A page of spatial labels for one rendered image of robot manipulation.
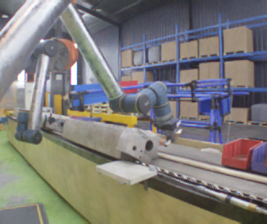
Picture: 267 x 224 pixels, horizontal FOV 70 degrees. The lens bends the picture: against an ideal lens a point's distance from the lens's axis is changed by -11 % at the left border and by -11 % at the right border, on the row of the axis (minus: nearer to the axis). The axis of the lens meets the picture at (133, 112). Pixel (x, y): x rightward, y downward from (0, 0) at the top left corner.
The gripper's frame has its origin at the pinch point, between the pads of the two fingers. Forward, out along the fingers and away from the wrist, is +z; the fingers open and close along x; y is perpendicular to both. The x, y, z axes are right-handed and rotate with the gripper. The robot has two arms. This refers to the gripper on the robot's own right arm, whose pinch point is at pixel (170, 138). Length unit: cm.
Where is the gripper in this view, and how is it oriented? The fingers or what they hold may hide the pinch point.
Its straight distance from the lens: 142.7
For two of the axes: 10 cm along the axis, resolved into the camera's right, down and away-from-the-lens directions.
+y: 6.9, -4.7, 5.6
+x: -6.5, -0.5, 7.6
